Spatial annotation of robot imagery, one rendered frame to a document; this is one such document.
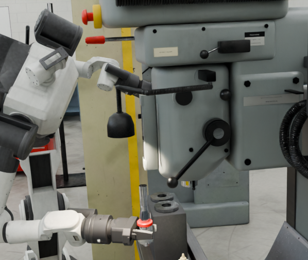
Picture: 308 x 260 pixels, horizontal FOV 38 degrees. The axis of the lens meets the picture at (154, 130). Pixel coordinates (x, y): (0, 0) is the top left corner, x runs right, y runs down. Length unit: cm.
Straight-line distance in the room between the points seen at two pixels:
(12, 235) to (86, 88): 162
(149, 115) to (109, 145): 181
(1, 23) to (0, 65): 883
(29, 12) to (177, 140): 923
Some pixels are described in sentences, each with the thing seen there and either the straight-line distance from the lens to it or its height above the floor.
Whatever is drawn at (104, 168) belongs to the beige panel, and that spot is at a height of 84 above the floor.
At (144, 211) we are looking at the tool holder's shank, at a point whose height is 120.
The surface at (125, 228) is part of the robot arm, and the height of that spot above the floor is 116.
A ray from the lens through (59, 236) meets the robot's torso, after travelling 196.
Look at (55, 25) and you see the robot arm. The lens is 160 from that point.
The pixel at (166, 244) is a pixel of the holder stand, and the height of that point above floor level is 98.
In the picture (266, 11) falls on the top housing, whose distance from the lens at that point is 116.
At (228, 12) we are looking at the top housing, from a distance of 113.
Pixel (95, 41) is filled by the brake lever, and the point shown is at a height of 170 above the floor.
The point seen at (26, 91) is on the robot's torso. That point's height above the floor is 155.
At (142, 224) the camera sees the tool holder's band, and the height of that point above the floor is 116.
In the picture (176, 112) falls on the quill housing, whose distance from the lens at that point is 114.
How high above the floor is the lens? 171
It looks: 12 degrees down
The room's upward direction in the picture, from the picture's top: 3 degrees counter-clockwise
